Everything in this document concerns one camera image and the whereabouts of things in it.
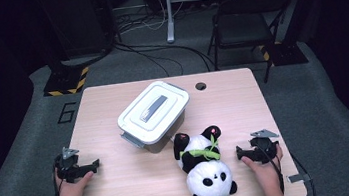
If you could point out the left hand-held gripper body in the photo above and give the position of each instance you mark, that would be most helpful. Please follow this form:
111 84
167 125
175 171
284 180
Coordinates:
68 166

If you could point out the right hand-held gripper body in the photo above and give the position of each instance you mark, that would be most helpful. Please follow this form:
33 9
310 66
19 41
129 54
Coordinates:
264 149

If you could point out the panda plush toy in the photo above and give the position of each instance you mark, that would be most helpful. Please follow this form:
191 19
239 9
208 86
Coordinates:
206 171

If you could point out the clear plastic storage box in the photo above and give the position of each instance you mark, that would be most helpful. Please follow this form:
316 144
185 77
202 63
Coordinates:
164 138

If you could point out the person's left hand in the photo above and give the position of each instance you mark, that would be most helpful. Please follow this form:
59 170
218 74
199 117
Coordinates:
73 191

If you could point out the person's right hand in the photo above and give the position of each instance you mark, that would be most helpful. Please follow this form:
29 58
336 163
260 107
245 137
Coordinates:
265 174

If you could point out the grey tape strip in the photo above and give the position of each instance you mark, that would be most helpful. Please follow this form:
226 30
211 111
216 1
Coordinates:
298 178

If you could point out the black yellow striped stand base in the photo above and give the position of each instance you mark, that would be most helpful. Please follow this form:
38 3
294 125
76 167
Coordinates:
286 53
64 82

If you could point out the black folding chair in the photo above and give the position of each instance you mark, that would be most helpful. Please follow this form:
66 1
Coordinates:
244 25

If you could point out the dark cabinet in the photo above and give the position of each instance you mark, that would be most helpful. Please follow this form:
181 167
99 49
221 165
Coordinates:
76 22

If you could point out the white metal stand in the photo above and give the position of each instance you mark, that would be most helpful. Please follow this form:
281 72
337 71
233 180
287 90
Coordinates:
168 11

